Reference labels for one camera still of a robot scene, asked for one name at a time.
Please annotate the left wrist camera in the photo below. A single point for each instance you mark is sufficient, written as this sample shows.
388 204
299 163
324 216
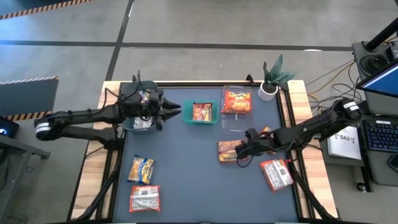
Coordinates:
130 98

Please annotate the small turquoise plastic bin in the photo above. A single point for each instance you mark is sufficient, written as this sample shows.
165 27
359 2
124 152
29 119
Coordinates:
186 112

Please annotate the black aluminium table frame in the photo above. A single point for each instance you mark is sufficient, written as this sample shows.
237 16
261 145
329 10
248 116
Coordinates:
104 190

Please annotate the black diagonal pole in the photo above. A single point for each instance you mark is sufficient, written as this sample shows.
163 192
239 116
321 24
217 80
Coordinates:
382 37

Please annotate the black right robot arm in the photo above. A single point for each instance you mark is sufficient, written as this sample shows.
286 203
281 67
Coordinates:
311 124

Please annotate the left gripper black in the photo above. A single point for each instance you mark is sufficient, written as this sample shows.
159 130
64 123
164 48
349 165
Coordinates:
155 107

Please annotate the red Maruchan ramen pack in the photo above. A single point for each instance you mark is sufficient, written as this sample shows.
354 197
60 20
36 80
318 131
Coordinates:
202 112
225 151
266 129

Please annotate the dark teal plastic bin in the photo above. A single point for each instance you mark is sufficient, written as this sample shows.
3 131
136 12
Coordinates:
140 131

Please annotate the grey metal stand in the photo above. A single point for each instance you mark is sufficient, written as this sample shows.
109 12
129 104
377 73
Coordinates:
18 149

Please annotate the computer monitor blue screen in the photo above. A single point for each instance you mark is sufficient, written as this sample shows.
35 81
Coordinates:
384 82

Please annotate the red-orange edged ramen pack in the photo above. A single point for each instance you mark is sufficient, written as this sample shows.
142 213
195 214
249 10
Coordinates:
276 174
144 199

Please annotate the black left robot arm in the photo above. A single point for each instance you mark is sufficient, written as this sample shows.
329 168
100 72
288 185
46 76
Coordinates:
87 115

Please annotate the orange Maruchan ramen pack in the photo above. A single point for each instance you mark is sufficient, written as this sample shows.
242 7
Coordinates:
236 102

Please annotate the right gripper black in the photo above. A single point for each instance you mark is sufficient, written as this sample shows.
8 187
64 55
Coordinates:
253 144

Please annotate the potted plant white pot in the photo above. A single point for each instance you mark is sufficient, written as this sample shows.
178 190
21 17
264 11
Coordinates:
267 91

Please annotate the grey hazard-striped board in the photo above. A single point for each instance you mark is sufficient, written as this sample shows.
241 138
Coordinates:
28 96

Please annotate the black box with light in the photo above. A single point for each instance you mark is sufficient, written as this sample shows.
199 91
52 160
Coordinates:
9 126

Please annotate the clear plastic bin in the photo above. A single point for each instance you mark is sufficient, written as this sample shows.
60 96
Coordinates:
239 121

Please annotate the white paper sign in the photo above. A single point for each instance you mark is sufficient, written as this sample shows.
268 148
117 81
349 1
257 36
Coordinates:
343 143

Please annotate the blue-grey table mat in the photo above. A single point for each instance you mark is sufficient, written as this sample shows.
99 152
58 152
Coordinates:
199 193

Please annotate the black caster wheel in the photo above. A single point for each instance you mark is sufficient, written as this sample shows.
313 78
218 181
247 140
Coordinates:
361 187

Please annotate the black keyboard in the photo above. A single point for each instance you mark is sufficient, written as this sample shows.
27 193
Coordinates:
381 135

